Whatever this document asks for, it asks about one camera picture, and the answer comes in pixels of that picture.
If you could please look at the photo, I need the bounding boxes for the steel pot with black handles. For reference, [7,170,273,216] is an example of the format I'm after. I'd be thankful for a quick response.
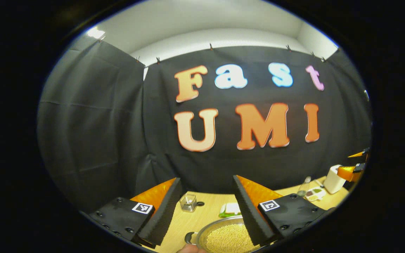
[184,215,263,253]

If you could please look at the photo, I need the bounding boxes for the pile of yellow soybeans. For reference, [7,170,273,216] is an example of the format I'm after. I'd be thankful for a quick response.
[206,224,256,253]

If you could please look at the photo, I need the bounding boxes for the white toaster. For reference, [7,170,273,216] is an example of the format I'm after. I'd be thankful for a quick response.
[324,164,346,194]

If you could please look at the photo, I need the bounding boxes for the sandwich with lettuce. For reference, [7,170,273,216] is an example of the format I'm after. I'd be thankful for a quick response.
[219,203,242,218]

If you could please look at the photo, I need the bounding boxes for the clear plastic water bottle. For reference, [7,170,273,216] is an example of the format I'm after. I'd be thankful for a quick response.
[297,176,312,197]

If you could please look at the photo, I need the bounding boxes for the narrow ceiling light panel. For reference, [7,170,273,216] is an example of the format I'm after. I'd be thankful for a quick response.
[86,27,105,39]

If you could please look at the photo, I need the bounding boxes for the small wire rack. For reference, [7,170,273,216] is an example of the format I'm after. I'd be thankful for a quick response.
[180,193,205,212]

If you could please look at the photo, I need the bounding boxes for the white divided bean tray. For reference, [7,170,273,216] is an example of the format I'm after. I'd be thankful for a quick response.
[304,188,327,202]

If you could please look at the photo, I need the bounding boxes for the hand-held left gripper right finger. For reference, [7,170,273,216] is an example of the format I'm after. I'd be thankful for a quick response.
[232,175,336,246]

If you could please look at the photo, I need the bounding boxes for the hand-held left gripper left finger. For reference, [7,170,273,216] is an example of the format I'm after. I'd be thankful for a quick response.
[89,177,184,248]

